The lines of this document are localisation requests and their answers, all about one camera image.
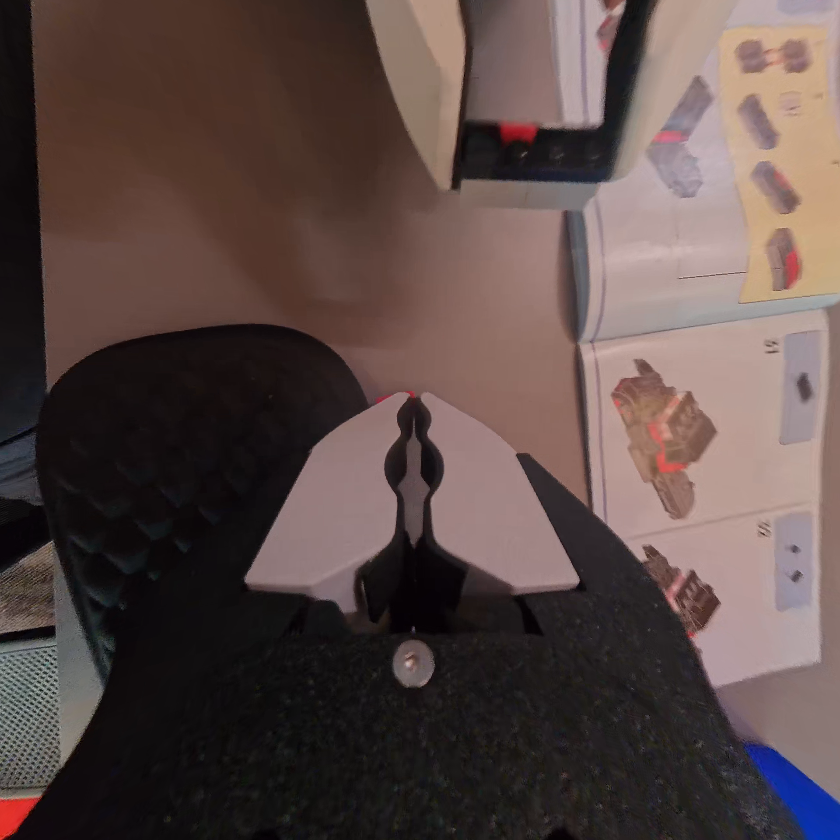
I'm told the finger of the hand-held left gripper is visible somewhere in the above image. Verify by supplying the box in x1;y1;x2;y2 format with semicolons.
458;0;739;211
364;0;565;193

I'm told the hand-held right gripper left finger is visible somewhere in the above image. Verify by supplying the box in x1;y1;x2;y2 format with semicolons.
245;392;417;624

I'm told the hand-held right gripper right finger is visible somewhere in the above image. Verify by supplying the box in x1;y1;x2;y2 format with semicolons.
420;392;581;598

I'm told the small red black brick assembly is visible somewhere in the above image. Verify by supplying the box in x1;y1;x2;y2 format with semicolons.
376;391;429;542

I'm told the black toy brick model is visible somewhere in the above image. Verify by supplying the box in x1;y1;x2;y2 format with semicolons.
462;121;618;182

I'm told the grey desk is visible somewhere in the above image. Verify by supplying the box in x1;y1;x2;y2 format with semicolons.
31;0;840;756

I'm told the black mesh office chair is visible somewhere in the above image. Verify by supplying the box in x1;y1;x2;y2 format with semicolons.
36;324;370;683

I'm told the open instruction booklet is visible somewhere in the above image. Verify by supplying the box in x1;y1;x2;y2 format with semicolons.
566;0;840;690

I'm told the blue plastic bin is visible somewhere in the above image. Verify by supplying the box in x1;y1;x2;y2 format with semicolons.
747;742;840;840

